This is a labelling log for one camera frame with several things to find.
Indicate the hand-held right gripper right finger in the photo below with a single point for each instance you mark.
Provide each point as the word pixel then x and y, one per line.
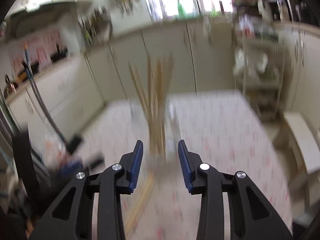
pixel 185 165

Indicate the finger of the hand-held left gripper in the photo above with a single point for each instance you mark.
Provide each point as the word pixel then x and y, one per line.
pixel 74 143
pixel 80 166

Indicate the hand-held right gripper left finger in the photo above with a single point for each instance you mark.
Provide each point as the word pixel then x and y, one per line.
pixel 136 165

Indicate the bamboo chopstick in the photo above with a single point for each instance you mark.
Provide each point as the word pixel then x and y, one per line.
pixel 137 206
pixel 147 187

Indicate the clear glass jar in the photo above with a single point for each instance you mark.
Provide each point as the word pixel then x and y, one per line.
pixel 172 135

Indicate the group of bamboo chopsticks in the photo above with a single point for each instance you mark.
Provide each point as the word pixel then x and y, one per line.
pixel 156 120

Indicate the hanging kitchen utensils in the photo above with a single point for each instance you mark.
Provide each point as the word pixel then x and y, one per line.
pixel 92 27

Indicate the clear crumpled plastic bag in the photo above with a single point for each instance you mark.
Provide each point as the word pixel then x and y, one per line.
pixel 52 145

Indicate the cherry print tablecloth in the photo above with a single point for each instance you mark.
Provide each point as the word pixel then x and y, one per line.
pixel 225 142

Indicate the cream kitchen cabinet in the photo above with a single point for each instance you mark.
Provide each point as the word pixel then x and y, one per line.
pixel 70 87
pixel 125 52
pixel 310 80

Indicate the metal pole with blue grip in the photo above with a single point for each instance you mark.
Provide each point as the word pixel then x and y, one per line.
pixel 37 90

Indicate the copper kettle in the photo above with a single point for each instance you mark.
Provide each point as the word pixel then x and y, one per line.
pixel 10 86

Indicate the black frying pan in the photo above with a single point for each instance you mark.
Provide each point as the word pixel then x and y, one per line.
pixel 31 66

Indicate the black wok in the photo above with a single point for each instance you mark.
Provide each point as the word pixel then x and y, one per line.
pixel 58 55

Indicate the white storage rack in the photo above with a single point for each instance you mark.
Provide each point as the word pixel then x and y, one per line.
pixel 260 86

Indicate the white plastic bag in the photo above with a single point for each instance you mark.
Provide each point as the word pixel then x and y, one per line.
pixel 238 62
pixel 261 62

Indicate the white stool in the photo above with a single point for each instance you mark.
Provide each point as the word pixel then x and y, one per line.
pixel 302 142

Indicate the range hood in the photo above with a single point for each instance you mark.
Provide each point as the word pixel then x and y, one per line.
pixel 45 17

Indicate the green bottle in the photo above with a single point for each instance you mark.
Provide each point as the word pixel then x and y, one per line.
pixel 180 7

